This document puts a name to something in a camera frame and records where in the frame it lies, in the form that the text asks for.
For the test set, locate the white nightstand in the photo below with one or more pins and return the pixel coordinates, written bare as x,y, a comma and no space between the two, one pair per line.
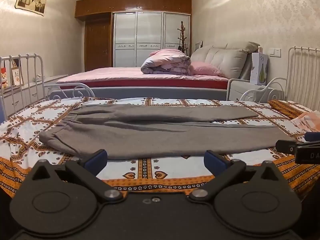
240,88

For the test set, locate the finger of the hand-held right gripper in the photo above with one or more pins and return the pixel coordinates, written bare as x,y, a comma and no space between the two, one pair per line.
286,146
312,137

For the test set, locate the beige padded headboard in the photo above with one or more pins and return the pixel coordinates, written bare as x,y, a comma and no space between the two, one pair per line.
225,60

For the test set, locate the blue chair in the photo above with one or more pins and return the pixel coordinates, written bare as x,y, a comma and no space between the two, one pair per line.
2,112

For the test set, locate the white metal bed frame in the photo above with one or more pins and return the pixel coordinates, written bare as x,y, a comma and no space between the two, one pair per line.
290,67

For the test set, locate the pink pillow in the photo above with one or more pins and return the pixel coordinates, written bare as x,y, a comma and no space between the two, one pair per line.
203,69

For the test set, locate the wooden coat rack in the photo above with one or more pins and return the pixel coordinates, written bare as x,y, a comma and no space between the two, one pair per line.
182,33

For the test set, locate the wooden picture frame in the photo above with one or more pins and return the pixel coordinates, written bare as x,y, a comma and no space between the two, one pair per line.
17,76

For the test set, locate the white wall socket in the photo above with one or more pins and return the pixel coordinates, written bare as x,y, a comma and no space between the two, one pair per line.
275,52

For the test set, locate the grey pants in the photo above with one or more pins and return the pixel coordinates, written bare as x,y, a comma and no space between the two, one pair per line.
150,140

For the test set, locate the white sliding door wardrobe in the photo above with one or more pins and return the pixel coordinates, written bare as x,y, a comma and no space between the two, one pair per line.
148,30

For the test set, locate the wooden overhead cabinet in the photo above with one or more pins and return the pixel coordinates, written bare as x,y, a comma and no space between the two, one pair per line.
125,3

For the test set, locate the low white cabinet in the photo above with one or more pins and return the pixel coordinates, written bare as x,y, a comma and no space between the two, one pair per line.
22,97

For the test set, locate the orange patterned pillow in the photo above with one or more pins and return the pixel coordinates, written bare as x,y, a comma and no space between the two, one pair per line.
308,121

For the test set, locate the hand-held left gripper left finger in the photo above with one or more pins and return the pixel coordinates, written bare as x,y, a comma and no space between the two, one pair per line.
96,159

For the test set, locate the wooden door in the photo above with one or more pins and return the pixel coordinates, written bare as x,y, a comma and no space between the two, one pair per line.
97,45

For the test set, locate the white cardboard box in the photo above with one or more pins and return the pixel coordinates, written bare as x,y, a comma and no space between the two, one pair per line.
258,67

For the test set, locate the orange patterned bedsheet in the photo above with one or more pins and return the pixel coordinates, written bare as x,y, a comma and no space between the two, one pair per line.
162,167

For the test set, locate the folded pink quilt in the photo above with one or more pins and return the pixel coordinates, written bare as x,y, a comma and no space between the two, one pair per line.
165,62

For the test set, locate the plush toy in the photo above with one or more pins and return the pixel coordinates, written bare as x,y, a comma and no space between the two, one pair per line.
3,78

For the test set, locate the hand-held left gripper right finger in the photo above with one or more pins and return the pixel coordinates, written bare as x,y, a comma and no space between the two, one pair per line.
212,160

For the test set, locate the pink bed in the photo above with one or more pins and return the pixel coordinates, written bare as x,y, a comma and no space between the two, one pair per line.
112,75

